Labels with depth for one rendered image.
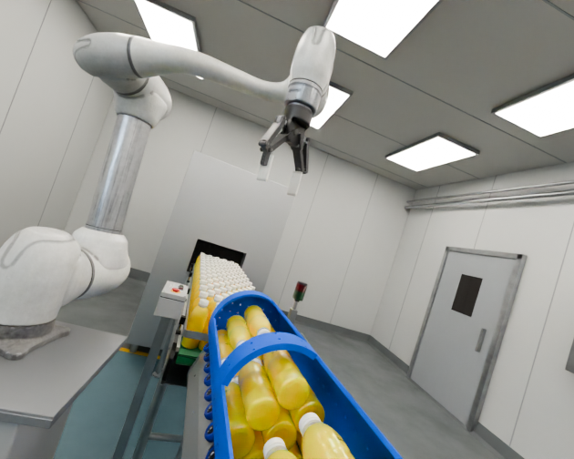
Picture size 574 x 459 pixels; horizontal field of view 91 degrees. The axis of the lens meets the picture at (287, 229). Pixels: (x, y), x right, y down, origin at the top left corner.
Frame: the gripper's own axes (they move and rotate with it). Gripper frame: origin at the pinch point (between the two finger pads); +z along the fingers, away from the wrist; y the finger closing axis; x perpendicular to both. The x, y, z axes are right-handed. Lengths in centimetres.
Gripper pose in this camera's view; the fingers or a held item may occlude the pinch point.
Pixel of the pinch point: (278, 184)
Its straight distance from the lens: 74.2
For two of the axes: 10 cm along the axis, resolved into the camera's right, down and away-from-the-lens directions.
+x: 8.0, 2.2, -5.6
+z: -2.7, 9.6, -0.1
